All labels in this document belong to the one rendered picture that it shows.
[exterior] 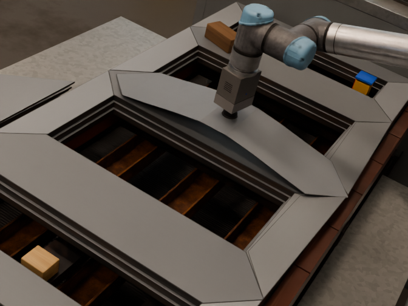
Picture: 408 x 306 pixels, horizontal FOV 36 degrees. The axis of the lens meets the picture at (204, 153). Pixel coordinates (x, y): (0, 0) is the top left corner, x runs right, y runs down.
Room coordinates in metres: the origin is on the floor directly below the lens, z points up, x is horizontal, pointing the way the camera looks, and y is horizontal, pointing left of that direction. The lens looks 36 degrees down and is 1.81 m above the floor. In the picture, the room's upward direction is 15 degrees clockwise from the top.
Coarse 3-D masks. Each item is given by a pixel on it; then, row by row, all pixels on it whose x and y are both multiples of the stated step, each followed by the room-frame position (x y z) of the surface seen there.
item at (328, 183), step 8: (328, 168) 1.35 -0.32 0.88; (320, 176) 1.30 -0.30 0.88; (328, 176) 1.31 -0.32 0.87; (336, 176) 1.33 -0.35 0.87; (312, 184) 1.26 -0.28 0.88; (320, 184) 1.27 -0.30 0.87; (328, 184) 1.28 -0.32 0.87; (336, 184) 1.30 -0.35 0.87; (312, 192) 1.23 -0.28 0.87; (320, 192) 1.24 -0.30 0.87; (328, 192) 1.25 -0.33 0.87
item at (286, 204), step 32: (224, 64) 1.80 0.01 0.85; (320, 64) 2.02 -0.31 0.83; (288, 96) 1.71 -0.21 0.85; (64, 128) 1.25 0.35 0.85; (160, 128) 1.37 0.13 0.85; (192, 128) 1.38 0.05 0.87; (224, 160) 1.30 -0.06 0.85; (256, 160) 1.31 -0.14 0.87; (0, 192) 1.00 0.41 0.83; (256, 192) 1.24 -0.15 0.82; (288, 192) 1.23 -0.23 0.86; (64, 224) 0.94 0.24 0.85; (96, 256) 0.89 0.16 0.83; (128, 256) 0.88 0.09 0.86; (160, 288) 0.84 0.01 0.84
